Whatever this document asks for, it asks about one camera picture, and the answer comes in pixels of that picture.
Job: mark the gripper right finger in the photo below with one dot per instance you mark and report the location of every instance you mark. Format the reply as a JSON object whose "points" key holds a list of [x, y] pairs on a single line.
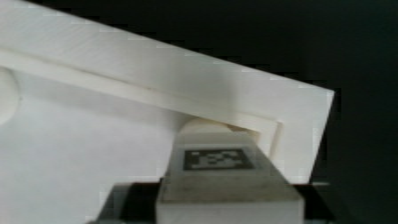
{"points": [[318, 214]]}

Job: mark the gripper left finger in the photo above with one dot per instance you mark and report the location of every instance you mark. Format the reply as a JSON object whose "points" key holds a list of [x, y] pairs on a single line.
{"points": [[128, 207]]}

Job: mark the white table leg with tag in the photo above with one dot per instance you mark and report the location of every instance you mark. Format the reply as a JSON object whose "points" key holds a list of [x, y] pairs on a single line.
{"points": [[224, 187]]}

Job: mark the white square tabletop tray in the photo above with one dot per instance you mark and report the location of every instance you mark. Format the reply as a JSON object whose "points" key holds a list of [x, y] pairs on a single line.
{"points": [[100, 91]]}

